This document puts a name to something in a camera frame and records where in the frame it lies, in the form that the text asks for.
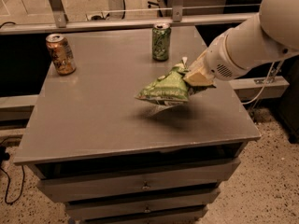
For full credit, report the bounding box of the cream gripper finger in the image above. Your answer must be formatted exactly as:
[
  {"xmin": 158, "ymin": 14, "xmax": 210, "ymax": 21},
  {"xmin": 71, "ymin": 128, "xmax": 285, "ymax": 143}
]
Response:
[
  {"xmin": 189, "ymin": 59, "xmax": 206, "ymax": 74},
  {"xmin": 183, "ymin": 73, "xmax": 213, "ymax": 87}
]

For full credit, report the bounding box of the green jalapeno chip bag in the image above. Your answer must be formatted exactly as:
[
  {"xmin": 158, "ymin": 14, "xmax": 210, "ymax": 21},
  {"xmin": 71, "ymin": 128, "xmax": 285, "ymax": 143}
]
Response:
[{"xmin": 135, "ymin": 56, "xmax": 216, "ymax": 107}]

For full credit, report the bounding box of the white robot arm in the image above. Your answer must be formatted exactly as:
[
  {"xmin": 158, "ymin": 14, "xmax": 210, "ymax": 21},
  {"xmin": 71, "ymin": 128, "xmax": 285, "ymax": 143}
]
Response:
[{"xmin": 183, "ymin": 0, "xmax": 299, "ymax": 86}]

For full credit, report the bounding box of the green soda can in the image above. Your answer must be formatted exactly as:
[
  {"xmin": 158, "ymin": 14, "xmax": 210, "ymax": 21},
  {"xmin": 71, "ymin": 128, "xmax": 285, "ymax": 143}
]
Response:
[{"xmin": 152, "ymin": 23, "xmax": 171, "ymax": 61}]

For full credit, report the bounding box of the orange soda can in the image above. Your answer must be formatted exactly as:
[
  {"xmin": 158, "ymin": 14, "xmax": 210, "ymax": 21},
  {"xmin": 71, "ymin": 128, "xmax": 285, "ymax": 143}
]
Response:
[{"xmin": 46, "ymin": 34, "xmax": 76, "ymax": 76}]

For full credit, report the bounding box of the grey drawer cabinet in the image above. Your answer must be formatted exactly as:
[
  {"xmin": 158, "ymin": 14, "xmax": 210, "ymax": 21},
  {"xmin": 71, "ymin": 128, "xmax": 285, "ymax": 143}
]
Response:
[{"xmin": 13, "ymin": 25, "xmax": 262, "ymax": 224}]

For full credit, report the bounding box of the bottom grey drawer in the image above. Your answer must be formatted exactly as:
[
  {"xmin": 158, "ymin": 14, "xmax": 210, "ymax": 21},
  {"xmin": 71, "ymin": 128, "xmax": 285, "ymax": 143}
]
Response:
[{"xmin": 84, "ymin": 205, "xmax": 207, "ymax": 224}]

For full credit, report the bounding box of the grey drawer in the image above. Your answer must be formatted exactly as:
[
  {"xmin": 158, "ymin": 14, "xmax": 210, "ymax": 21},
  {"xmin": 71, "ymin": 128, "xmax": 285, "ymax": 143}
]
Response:
[
  {"xmin": 84, "ymin": 205, "xmax": 207, "ymax": 224},
  {"xmin": 37, "ymin": 158, "xmax": 240, "ymax": 203},
  {"xmin": 66, "ymin": 188, "xmax": 220, "ymax": 220}
]

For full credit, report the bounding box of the top grey drawer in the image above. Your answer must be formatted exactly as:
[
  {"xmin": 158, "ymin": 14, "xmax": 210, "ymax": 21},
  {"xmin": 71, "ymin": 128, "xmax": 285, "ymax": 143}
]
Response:
[{"xmin": 37, "ymin": 158, "xmax": 240, "ymax": 203}]

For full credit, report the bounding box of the middle grey drawer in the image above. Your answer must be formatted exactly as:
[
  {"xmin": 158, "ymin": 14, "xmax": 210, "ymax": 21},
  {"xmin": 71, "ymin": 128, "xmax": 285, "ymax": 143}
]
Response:
[{"xmin": 66, "ymin": 188, "xmax": 220, "ymax": 220}]

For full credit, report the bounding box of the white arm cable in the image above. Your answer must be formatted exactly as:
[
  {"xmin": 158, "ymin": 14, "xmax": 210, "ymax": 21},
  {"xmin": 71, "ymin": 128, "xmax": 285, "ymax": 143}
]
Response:
[{"xmin": 241, "ymin": 59, "xmax": 285, "ymax": 105}]

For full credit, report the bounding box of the metal frame rail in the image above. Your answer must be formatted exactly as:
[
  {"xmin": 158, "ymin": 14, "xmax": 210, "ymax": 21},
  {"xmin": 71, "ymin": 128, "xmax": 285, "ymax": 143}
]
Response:
[{"xmin": 0, "ymin": 0, "xmax": 259, "ymax": 35}]

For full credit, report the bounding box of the black floor cable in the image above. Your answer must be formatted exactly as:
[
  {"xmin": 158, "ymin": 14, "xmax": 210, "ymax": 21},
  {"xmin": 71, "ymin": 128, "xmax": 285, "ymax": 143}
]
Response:
[{"xmin": 0, "ymin": 137, "xmax": 26, "ymax": 205}]

